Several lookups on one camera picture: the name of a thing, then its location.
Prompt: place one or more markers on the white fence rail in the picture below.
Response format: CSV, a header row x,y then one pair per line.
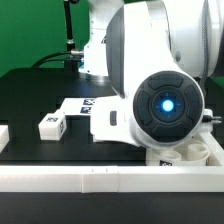
x,y
111,179
4,137
216,157

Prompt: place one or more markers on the white tag sheet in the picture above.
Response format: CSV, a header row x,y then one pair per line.
x,y
77,106

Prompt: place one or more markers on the white round stool seat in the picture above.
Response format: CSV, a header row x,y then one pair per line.
x,y
190,153

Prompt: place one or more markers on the white right fence rail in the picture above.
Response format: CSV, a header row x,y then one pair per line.
x,y
216,157

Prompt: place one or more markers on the white front fence rail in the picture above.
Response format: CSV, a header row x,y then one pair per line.
x,y
111,179

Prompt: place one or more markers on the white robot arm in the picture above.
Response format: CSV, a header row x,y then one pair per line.
x,y
156,55

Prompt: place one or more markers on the white left fence rail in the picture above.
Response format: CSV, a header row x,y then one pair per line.
x,y
4,137

